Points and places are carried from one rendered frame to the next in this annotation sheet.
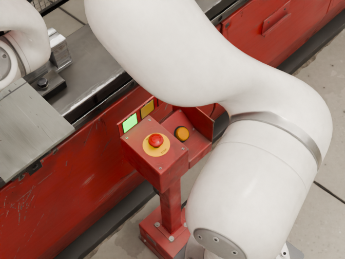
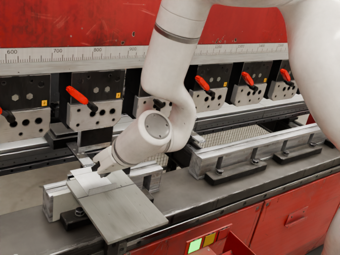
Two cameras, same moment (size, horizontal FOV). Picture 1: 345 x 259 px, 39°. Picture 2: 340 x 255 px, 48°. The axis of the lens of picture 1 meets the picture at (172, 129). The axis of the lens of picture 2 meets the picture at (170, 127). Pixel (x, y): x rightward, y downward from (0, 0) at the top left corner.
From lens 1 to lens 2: 38 cm
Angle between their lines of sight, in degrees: 31
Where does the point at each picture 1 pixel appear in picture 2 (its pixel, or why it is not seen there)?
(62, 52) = (156, 178)
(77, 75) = (161, 199)
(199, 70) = not seen: outside the picture
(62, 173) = not seen: outside the picture
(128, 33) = (333, 60)
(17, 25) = (187, 103)
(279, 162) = not seen: outside the picture
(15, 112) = (123, 199)
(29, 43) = (180, 127)
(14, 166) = (117, 234)
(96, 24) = (306, 56)
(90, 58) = (172, 191)
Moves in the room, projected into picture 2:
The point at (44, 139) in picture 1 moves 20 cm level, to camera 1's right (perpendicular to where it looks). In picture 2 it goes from (143, 222) to (219, 238)
